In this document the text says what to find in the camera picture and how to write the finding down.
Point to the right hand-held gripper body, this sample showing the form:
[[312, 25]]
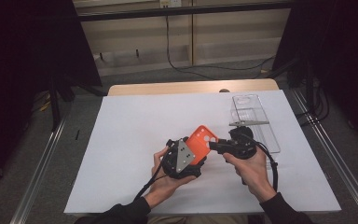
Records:
[[241, 144]]

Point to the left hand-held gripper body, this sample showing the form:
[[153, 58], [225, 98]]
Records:
[[180, 158]]

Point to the orange phone case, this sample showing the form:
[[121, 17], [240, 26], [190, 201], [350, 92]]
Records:
[[200, 144]]

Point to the person's left hand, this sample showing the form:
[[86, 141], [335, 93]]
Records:
[[164, 185]]

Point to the person's right hand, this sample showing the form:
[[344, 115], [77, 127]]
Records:
[[254, 174]]

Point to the clear plastic box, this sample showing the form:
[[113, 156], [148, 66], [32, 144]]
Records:
[[265, 137]]

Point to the person's tan trousers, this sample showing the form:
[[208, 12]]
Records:
[[195, 219]]

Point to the white table board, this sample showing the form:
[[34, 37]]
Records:
[[121, 140]]

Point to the black stand leg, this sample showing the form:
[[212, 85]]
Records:
[[287, 69]]

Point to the small black stick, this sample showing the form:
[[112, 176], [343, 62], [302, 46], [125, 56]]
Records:
[[77, 134]]

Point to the black horizontal bar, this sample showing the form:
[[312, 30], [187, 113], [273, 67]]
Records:
[[183, 11]]

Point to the black metal stand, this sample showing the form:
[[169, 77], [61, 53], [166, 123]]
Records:
[[54, 102]]

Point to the black curtain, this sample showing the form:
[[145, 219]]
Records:
[[18, 62], [345, 46]]

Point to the aluminium floor rail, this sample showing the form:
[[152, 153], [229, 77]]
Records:
[[40, 168], [338, 161]]

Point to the white wall socket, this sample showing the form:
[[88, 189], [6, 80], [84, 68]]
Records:
[[170, 3]]

